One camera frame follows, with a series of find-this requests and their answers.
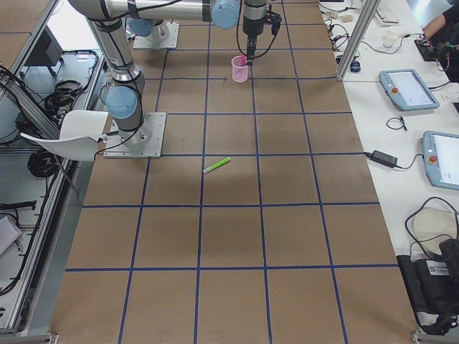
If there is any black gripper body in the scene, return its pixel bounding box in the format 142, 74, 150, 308
242, 16, 267, 37

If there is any pink highlighter pen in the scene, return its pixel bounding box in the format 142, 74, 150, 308
240, 54, 247, 67

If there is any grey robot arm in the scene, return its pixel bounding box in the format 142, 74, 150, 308
128, 19, 170, 43
70, 1, 282, 87

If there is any pink mesh cup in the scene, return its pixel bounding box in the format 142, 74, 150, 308
231, 55, 248, 83

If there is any white paper cup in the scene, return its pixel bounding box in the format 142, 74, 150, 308
382, 30, 399, 49

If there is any green highlighter pen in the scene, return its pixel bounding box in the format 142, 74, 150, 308
202, 157, 231, 174

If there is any upper teach pendant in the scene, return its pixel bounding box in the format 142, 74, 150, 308
379, 69, 440, 111

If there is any teach pendant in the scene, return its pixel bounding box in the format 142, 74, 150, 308
379, 69, 440, 111
421, 130, 458, 190

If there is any black power adapter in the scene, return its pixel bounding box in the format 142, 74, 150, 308
364, 150, 397, 168

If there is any white plastic chair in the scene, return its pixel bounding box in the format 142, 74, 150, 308
21, 110, 108, 162

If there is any lower teach pendant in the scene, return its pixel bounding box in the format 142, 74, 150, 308
421, 130, 458, 190

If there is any round white disc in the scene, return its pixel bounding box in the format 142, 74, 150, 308
413, 209, 457, 255

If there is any black device bottom right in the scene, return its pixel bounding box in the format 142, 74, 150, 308
397, 253, 458, 335

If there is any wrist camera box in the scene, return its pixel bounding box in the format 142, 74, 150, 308
267, 10, 282, 37

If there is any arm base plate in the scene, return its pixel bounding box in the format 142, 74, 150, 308
103, 112, 166, 158
131, 21, 179, 50

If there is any aluminium frame post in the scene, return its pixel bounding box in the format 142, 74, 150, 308
336, 0, 380, 81

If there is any small black cable loop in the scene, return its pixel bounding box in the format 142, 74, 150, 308
386, 115, 407, 132

